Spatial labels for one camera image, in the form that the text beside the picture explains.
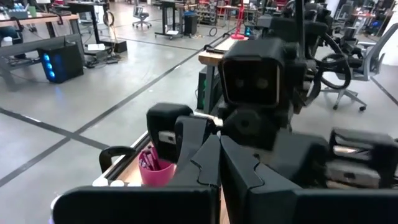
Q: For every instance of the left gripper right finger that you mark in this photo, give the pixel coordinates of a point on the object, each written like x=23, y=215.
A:
x=242, y=180

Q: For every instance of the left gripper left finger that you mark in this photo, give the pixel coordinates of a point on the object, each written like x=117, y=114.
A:
x=205, y=165

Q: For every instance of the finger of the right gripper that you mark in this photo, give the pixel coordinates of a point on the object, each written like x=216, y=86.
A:
x=301, y=161
x=192, y=140

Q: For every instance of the small maroon paint bottle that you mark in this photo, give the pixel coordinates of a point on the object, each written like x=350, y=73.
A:
x=133, y=184

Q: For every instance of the small green paint bottle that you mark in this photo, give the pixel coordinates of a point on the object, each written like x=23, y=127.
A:
x=100, y=182

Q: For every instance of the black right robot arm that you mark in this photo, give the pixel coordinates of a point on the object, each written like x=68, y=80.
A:
x=320, y=40

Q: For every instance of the red-pink plastic cup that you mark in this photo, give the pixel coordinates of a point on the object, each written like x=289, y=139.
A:
x=157, y=177

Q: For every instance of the wooden-top workbench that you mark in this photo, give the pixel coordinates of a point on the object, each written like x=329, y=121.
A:
x=214, y=62
x=37, y=21

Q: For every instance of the distant red desk lamp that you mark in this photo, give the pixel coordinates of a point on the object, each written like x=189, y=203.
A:
x=239, y=25

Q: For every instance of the grey mesh office chair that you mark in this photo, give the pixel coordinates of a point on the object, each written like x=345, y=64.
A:
x=363, y=68

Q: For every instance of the black trash bin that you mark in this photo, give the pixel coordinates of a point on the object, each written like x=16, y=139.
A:
x=190, y=23

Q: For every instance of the black standing desk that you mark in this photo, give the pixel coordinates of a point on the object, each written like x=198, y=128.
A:
x=168, y=18

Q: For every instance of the black computer tower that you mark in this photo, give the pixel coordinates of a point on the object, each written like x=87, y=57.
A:
x=62, y=62

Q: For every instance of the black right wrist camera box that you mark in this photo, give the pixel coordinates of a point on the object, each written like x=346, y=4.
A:
x=252, y=74

